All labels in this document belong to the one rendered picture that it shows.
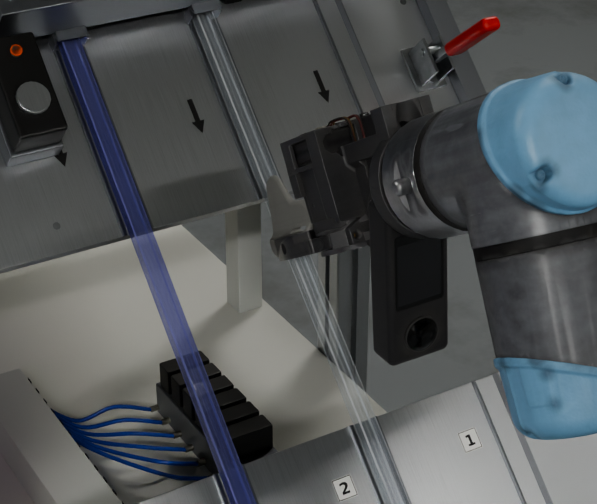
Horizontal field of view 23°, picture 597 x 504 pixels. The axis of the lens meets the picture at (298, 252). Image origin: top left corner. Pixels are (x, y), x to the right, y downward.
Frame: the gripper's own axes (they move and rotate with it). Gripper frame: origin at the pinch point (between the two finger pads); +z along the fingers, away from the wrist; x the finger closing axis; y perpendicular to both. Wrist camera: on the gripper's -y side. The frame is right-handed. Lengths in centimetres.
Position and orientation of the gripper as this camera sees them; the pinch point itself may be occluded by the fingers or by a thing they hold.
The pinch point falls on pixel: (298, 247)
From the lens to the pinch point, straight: 106.9
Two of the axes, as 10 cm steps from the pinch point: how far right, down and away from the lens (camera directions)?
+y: -2.7, -9.6, -0.2
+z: -4.3, 1.0, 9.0
